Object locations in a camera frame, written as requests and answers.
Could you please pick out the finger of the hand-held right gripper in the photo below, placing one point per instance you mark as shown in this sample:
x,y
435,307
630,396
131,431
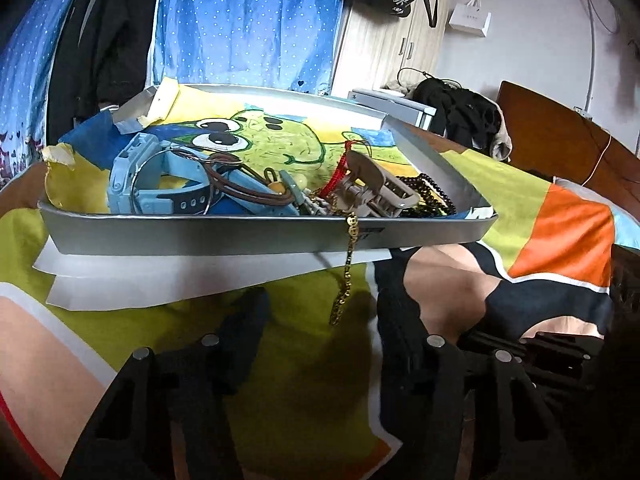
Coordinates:
x,y
550,355

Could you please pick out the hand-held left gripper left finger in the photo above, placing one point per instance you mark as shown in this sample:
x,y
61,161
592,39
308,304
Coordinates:
x,y
249,331

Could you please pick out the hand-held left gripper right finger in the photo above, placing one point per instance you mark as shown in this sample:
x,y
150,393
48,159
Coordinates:
x,y
395,310

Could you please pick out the silver metal tray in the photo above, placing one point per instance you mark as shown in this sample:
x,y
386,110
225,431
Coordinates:
x,y
200,235

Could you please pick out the colourful patterned blanket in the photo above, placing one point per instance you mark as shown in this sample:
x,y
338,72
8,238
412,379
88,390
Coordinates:
x,y
310,360

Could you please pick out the white paper sheets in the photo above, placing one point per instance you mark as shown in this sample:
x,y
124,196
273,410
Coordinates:
x,y
150,280

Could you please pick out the beige hair claw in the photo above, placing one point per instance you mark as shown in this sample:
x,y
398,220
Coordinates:
x,y
365,170

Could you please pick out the blue wristwatch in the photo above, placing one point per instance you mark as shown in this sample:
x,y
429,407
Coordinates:
x,y
150,195

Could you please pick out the cartoon frog drawing sheet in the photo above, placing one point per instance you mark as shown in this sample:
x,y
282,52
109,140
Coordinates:
x,y
280,145

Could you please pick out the black clothes pile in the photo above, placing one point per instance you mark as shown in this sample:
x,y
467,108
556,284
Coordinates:
x,y
465,110

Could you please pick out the white box appliance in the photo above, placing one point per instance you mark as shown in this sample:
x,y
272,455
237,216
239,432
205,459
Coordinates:
x,y
380,96

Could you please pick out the wooden headboard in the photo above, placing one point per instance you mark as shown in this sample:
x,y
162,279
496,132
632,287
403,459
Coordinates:
x,y
550,140

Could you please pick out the light wooden wardrobe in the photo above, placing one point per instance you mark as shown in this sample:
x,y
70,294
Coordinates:
x,y
380,45

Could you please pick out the white paper bag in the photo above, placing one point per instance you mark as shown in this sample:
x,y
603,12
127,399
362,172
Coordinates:
x,y
470,20

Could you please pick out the blue dotted curtain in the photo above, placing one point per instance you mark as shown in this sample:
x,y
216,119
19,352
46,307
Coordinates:
x,y
240,20

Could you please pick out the black jacket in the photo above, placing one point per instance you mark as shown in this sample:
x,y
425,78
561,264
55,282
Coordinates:
x,y
115,35

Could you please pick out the white wall pipe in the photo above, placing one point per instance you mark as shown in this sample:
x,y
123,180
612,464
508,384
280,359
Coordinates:
x,y
592,60

